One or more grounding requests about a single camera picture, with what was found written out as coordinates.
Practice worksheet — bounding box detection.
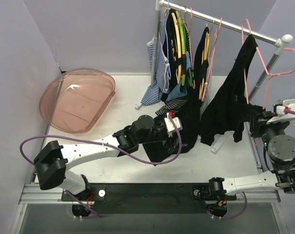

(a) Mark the black tank top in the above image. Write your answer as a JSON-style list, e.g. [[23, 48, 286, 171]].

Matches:
[[199, 35, 262, 146]]

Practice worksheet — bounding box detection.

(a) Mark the pink wire hanger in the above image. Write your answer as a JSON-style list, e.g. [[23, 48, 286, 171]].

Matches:
[[241, 19, 295, 109]]

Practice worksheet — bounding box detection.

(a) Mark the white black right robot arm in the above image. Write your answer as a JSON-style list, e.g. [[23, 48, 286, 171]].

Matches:
[[207, 106, 295, 199]]

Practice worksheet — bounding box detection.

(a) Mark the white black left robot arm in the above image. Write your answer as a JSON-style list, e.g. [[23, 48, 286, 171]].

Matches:
[[34, 114, 183, 200]]

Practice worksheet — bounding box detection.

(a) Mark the blue white striped top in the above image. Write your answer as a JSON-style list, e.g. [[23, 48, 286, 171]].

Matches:
[[140, 38, 171, 106]]

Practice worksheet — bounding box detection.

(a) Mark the yellow hanger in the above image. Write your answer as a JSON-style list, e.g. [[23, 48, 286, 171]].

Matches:
[[198, 23, 211, 100], [171, 13, 182, 84]]

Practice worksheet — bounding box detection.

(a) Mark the light blue hanger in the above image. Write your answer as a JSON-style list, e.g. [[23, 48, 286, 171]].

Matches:
[[163, 6, 171, 80]]

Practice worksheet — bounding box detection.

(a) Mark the pink hanger with garment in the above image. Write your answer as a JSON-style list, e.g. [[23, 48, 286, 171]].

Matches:
[[201, 19, 222, 102]]

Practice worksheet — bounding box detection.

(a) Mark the green hanger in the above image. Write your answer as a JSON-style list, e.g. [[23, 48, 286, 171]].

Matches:
[[175, 11, 193, 88]]

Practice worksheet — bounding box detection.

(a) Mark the black multicolour striped garment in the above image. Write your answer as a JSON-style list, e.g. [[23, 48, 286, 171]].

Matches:
[[155, 97, 187, 117]]

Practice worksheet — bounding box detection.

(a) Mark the teal garment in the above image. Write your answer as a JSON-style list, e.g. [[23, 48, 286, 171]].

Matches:
[[165, 83, 187, 103]]

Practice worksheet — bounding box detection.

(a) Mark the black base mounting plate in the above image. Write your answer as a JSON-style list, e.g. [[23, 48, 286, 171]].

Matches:
[[72, 183, 236, 216]]

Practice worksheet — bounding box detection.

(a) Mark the black hanging garment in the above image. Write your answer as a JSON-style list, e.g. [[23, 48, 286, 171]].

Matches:
[[142, 9, 210, 167]]

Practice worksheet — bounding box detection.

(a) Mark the white clothes rack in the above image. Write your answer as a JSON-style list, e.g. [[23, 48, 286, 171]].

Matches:
[[134, 0, 294, 154]]

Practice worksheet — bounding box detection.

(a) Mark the pink translucent plastic basin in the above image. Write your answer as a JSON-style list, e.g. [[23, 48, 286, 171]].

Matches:
[[39, 68, 116, 134]]

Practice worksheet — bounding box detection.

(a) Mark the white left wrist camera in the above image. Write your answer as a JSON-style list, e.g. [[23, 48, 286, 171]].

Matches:
[[164, 112, 183, 137]]

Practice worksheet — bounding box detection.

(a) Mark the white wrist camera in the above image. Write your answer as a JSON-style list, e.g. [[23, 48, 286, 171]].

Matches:
[[267, 99, 295, 124], [164, 112, 183, 137]]

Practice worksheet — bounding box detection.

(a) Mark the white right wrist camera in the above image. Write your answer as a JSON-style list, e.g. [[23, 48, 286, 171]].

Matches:
[[267, 99, 295, 124]]

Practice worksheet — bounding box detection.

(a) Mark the aluminium frame rail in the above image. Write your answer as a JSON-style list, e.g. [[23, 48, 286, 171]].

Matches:
[[19, 184, 280, 204]]

